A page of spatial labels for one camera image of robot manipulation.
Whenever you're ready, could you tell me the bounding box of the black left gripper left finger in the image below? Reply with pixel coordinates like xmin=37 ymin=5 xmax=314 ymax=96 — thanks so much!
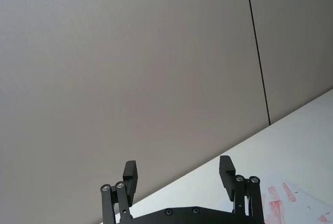
xmin=100 ymin=160 xmax=139 ymax=224

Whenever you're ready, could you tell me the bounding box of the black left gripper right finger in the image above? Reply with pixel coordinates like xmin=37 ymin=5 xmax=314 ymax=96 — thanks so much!
xmin=219 ymin=155 xmax=264 ymax=224

